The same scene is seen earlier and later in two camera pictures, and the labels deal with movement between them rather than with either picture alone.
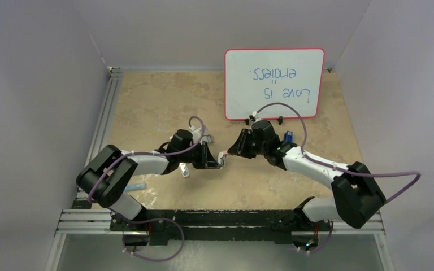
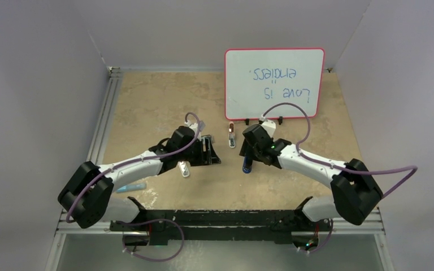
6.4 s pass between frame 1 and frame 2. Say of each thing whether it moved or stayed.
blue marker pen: moved
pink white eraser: moved
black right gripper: stayed
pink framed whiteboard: stayed
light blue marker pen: stayed
